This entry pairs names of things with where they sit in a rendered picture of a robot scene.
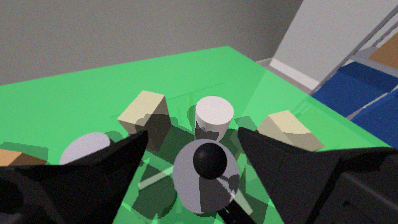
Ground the grey cylinder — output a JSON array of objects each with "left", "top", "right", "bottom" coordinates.
[{"left": 60, "top": 132, "right": 115, "bottom": 165}]

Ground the beige rectangular block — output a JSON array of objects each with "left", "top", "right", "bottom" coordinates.
[
  {"left": 255, "top": 110, "right": 325, "bottom": 152},
  {"left": 116, "top": 90, "right": 171, "bottom": 152}
]

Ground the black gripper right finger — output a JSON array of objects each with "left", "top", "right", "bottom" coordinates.
[{"left": 237, "top": 127, "right": 398, "bottom": 224}]

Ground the white cylinder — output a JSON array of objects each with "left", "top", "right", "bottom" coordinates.
[{"left": 195, "top": 96, "right": 234, "bottom": 143}]

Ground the large brown block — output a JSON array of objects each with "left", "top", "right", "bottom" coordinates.
[{"left": 0, "top": 149, "right": 47, "bottom": 166}]

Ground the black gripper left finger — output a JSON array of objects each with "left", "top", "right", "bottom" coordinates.
[{"left": 0, "top": 130, "right": 148, "bottom": 224}]

